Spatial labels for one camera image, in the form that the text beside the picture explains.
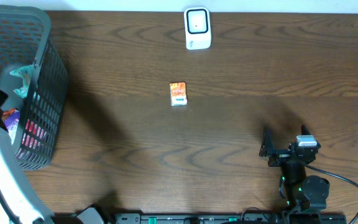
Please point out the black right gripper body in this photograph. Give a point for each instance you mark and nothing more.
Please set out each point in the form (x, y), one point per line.
(281, 158)

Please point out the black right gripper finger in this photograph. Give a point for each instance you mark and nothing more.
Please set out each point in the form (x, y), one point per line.
(304, 130)
(267, 144)

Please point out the orange brown snack bag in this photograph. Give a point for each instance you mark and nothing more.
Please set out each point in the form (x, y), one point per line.
(6, 114)

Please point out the green white snack packet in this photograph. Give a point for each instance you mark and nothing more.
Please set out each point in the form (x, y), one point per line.
(25, 73)

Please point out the small orange box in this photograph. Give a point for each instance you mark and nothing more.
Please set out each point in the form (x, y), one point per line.
(178, 95)

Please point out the red purple snack pack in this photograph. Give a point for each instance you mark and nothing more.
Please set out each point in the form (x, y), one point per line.
(12, 125)

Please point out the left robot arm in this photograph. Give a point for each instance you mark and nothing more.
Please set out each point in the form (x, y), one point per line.
(18, 201)

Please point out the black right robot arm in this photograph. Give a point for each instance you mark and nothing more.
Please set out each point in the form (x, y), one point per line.
(306, 195)

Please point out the white barcode scanner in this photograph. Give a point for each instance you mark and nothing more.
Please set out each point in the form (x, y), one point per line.
(197, 28)

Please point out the grey plastic mesh basket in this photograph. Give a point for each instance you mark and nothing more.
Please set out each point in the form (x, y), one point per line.
(25, 40)

